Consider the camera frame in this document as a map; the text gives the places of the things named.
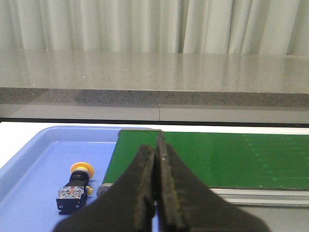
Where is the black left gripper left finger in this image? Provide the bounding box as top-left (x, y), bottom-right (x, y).
top-left (53, 145), bottom-right (155, 232)

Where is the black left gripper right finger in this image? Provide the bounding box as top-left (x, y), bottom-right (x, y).
top-left (154, 132), bottom-right (270, 232)

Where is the yellow mushroom push button switch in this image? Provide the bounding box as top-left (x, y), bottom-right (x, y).
top-left (56, 162), bottom-right (95, 215)

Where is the green conveyor belt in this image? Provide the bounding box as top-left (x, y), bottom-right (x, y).
top-left (101, 130), bottom-right (309, 190)

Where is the grey stone counter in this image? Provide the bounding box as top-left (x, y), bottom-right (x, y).
top-left (0, 50), bottom-right (309, 124)

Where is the white pleated curtain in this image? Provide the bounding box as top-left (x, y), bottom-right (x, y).
top-left (0, 0), bottom-right (309, 56)

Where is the aluminium conveyor frame rail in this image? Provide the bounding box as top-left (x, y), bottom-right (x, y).
top-left (96, 183), bottom-right (309, 207)

